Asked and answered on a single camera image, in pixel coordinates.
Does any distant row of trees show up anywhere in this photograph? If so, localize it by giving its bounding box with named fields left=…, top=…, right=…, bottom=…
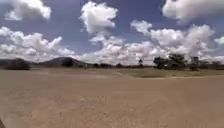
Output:
left=89, top=58, right=154, bottom=70

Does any dark distant hill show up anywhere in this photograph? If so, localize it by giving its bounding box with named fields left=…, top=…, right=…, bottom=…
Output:
left=33, top=56, right=88, bottom=68

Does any group of dark trees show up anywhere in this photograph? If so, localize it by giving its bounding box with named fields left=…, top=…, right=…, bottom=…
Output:
left=152, top=53, right=224, bottom=71

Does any dark bush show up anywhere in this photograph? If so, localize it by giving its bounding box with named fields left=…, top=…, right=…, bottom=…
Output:
left=4, top=58, right=32, bottom=71

